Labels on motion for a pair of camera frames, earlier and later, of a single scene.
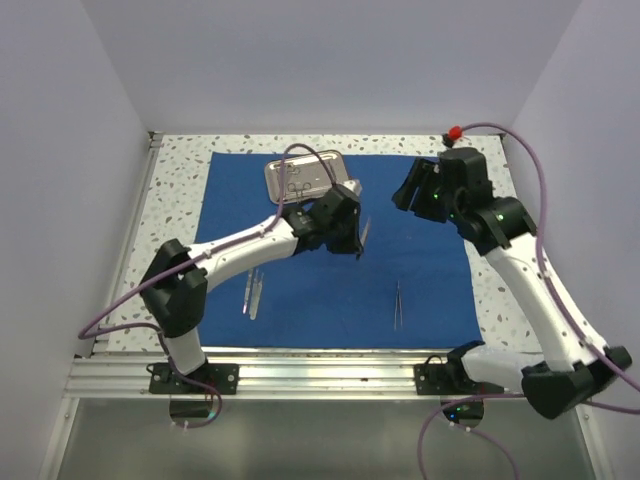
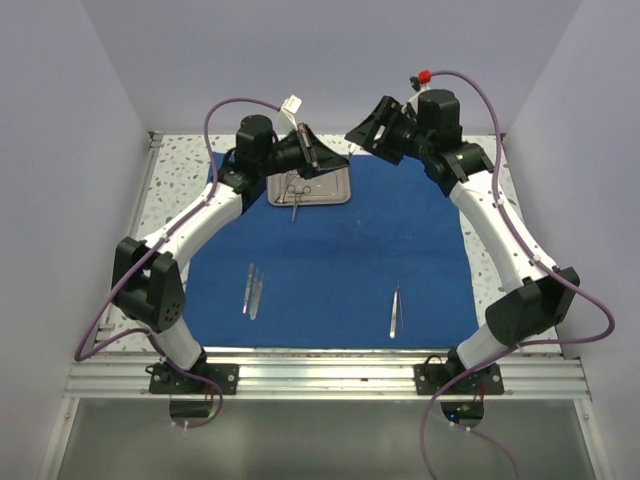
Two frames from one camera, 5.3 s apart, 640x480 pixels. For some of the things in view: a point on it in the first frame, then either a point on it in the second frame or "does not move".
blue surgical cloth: (410, 284) does not move
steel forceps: (255, 293) does not move
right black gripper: (423, 173) to (366, 133)
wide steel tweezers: (364, 232) to (394, 314)
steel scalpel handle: (247, 290) does not move
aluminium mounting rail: (340, 374) does not move
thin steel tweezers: (398, 302) does not move
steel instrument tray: (305, 175) does not move
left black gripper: (352, 242) to (325, 157)
